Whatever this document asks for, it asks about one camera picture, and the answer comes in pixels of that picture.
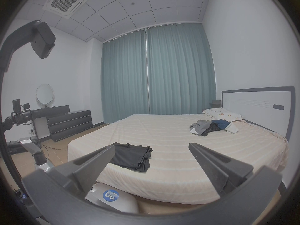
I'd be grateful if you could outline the black T-shirt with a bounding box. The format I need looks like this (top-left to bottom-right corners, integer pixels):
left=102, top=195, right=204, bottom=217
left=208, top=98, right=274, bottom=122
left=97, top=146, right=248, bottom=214
left=109, top=142, right=153, bottom=172

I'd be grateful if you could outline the black dressing table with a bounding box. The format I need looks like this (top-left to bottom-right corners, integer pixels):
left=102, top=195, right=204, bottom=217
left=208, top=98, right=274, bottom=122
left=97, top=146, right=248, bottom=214
left=30, top=105, right=70, bottom=140

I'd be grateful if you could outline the pile of clothes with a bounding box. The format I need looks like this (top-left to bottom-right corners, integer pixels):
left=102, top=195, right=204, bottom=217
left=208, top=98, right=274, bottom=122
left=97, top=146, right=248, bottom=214
left=189, top=119, right=239, bottom=136

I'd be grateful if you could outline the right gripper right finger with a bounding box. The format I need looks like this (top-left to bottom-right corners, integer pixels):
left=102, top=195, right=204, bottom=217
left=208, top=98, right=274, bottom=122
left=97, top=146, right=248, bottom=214
left=188, top=143, right=254, bottom=196

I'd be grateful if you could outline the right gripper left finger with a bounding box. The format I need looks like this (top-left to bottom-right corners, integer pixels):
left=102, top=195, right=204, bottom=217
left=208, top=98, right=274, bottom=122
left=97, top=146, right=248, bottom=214
left=48, top=145, right=116, bottom=199

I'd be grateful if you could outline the white printed pillow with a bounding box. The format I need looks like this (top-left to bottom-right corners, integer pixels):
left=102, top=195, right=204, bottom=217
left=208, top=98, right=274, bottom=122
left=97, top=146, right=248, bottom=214
left=202, top=107, right=244, bottom=121

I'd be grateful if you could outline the bed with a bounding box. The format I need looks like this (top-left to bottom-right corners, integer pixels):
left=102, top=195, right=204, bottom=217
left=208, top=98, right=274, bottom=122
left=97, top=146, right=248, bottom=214
left=67, top=86, right=296, bottom=206

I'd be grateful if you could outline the round white mirror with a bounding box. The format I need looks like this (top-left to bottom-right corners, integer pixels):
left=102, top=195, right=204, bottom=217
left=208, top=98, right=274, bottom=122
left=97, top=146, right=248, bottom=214
left=36, top=84, right=55, bottom=109

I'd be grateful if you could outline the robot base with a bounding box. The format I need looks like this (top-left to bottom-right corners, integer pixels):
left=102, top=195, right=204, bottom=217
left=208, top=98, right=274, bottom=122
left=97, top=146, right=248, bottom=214
left=34, top=161, right=139, bottom=215

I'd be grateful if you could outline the black chest of drawers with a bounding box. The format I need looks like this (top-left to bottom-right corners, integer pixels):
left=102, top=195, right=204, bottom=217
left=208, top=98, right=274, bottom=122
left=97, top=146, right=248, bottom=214
left=46, top=110, right=94, bottom=142

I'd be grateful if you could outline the white ceiling air vent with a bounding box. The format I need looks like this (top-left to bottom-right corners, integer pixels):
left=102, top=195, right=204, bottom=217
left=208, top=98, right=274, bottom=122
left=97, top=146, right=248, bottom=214
left=42, top=0, right=92, bottom=20

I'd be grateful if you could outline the blue-green curtain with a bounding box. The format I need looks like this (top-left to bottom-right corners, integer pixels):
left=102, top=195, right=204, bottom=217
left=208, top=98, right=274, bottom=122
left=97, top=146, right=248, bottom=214
left=146, top=22, right=216, bottom=115
left=101, top=28, right=150, bottom=124

